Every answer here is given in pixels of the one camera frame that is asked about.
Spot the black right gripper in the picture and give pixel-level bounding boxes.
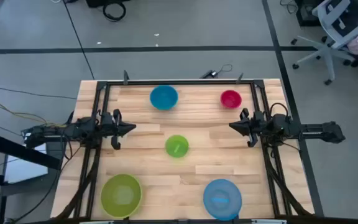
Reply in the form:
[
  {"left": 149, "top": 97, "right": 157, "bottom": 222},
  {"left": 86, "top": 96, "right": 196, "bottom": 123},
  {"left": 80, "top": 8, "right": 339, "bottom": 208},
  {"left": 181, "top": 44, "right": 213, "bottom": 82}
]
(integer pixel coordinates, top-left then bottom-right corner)
[{"left": 228, "top": 108, "right": 272, "bottom": 148}]

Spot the black power adapter with cable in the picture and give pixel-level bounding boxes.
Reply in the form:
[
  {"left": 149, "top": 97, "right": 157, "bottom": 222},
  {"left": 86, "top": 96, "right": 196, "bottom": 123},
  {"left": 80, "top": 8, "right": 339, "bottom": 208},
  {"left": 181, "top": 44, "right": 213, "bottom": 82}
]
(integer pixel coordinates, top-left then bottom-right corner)
[{"left": 200, "top": 63, "right": 233, "bottom": 79}]

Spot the black coiled cable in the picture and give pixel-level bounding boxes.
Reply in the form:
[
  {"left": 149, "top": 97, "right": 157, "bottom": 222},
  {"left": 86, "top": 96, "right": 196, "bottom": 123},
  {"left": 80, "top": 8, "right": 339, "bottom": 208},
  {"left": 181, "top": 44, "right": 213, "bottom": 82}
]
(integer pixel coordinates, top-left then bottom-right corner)
[{"left": 102, "top": 1, "right": 127, "bottom": 22}]

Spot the large light blue plastic bowl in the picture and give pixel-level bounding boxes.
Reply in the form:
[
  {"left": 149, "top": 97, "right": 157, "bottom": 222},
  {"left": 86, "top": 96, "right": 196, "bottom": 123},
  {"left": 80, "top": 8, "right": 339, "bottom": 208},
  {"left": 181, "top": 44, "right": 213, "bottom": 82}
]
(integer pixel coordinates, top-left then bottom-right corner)
[{"left": 203, "top": 179, "right": 243, "bottom": 222}]

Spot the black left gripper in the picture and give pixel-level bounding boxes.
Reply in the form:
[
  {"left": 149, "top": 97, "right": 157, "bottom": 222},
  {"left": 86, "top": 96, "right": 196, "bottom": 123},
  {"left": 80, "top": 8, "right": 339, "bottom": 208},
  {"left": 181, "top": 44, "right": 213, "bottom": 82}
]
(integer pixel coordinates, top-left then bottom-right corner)
[{"left": 100, "top": 108, "right": 137, "bottom": 151}]

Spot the large green plastic bowl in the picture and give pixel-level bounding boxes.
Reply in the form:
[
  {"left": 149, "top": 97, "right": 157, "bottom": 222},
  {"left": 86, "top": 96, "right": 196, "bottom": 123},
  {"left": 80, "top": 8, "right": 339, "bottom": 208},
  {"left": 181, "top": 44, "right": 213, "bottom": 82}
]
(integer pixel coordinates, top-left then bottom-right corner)
[{"left": 99, "top": 173, "right": 143, "bottom": 219}]

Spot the yellow cable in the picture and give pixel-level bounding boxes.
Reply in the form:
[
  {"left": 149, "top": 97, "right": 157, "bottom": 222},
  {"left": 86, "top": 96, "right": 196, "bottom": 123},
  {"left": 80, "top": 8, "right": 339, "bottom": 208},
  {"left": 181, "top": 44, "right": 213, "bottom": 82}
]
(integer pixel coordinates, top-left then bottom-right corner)
[{"left": 0, "top": 101, "right": 65, "bottom": 128}]

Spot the black aluminium table frame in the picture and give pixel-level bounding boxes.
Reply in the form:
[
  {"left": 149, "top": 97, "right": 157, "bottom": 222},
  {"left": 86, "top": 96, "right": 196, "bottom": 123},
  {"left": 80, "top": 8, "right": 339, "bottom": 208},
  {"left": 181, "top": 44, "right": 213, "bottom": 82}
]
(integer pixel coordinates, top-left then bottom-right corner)
[{"left": 54, "top": 79, "right": 316, "bottom": 224}]

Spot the black box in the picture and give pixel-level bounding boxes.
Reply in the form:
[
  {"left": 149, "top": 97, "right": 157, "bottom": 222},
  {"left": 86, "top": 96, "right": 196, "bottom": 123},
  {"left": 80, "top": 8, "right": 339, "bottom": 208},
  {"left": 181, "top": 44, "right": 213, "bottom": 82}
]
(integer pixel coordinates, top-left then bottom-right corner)
[{"left": 85, "top": 0, "right": 130, "bottom": 9}]

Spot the white bar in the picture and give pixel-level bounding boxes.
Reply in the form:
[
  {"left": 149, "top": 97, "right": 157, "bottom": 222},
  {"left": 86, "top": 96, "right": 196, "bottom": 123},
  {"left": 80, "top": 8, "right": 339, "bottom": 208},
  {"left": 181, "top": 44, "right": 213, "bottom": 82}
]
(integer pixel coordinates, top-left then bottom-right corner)
[{"left": 252, "top": 219, "right": 288, "bottom": 224}]

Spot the black equipment case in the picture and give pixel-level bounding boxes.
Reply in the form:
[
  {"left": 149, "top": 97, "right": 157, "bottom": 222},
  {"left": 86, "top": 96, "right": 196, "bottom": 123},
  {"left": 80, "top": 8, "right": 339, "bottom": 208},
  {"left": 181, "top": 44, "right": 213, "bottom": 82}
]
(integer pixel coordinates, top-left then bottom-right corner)
[{"left": 295, "top": 0, "right": 323, "bottom": 27}]

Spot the black braided cable bundle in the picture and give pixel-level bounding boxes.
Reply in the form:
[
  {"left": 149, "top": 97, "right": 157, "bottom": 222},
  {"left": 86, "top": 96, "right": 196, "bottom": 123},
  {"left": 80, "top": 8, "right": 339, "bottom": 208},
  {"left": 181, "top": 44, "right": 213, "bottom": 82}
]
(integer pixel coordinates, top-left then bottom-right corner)
[
  {"left": 54, "top": 146, "right": 103, "bottom": 220},
  {"left": 265, "top": 146, "right": 311, "bottom": 217}
]

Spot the teal blue plastic bowl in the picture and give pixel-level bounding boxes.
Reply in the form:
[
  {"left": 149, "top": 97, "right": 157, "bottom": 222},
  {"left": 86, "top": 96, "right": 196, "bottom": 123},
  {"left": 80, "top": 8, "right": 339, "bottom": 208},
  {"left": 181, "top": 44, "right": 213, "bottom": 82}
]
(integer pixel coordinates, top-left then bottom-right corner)
[{"left": 149, "top": 85, "right": 179, "bottom": 111}]

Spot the thin black floor cable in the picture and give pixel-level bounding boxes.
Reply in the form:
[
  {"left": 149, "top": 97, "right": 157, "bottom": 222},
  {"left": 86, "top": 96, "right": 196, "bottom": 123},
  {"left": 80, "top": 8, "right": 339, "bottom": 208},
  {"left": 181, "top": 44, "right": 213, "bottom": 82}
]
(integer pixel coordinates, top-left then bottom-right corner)
[{"left": 0, "top": 86, "right": 78, "bottom": 101}]

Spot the grey white office chair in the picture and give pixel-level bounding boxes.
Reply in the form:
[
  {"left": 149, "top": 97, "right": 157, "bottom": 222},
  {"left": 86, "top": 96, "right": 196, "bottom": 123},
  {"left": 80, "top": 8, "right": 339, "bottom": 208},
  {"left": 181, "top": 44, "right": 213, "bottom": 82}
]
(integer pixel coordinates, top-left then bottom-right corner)
[{"left": 291, "top": 0, "right": 358, "bottom": 86}]

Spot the red plastic bowl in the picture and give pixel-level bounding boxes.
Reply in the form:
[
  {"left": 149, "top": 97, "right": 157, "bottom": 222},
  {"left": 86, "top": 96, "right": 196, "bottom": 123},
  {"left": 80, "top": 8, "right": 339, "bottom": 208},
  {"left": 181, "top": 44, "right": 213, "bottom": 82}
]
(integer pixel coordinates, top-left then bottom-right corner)
[{"left": 219, "top": 90, "right": 243, "bottom": 110}]

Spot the small green plastic bowl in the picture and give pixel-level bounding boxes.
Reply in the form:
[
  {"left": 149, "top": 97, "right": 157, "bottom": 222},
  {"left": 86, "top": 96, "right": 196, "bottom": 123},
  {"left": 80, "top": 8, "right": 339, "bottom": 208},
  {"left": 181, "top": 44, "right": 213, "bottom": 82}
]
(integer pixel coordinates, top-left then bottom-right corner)
[{"left": 165, "top": 134, "right": 190, "bottom": 159}]

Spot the black desk bar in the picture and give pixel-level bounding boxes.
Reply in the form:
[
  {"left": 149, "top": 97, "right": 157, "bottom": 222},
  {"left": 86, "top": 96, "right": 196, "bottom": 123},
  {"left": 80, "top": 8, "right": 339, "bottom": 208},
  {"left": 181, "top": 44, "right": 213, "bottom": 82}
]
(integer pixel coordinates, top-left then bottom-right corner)
[{"left": 0, "top": 132, "right": 62, "bottom": 170}]

